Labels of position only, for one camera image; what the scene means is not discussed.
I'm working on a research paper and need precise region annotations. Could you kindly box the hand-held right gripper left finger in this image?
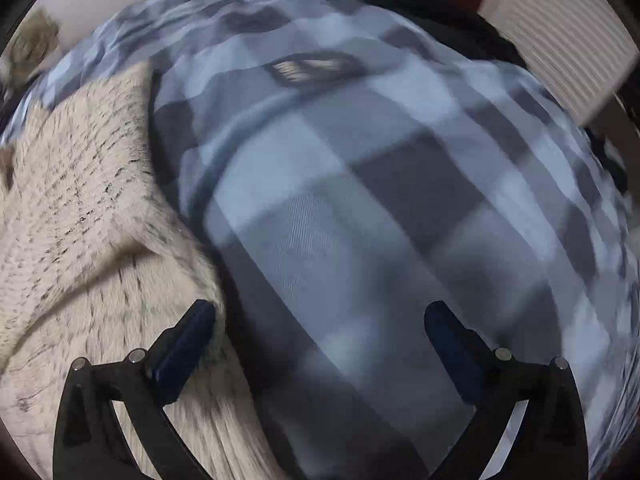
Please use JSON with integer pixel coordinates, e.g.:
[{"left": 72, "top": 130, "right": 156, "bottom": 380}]
[{"left": 52, "top": 299, "right": 217, "bottom": 480}]

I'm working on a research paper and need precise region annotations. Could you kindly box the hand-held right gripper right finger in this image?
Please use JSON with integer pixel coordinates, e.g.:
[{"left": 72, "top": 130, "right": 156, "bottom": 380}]
[{"left": 424, "top": 301, "right": 589, "bottom": 480}]

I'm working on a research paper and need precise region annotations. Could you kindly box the cream knitted sweater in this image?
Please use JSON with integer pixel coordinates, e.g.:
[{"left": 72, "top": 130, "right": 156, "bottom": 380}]
[{"left": 0, "top": 62, "right": 321, "bottom": 480}]

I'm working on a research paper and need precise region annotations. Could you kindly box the grey checkered blanket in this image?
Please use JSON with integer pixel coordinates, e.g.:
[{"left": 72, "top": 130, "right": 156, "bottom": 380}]
[{"left": 0, "top": 0, "right": 640, "bottom": 480}]

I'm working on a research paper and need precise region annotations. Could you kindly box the black cloth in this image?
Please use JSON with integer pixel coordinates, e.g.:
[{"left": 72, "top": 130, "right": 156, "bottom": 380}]
[{"left": 320, "top": 0, "right": 526, "bottom": 68}]

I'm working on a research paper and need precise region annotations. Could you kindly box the white slatted cabinet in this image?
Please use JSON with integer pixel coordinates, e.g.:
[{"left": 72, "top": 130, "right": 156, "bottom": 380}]
[{"left": 492, "top": 0, "right": 631, "bottom": 128}]

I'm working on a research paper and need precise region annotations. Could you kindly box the beige square fan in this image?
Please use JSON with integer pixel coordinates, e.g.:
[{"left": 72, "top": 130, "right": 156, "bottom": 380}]
[{"left": 7, "top": 10, "right": 62, "bottom": 83}]

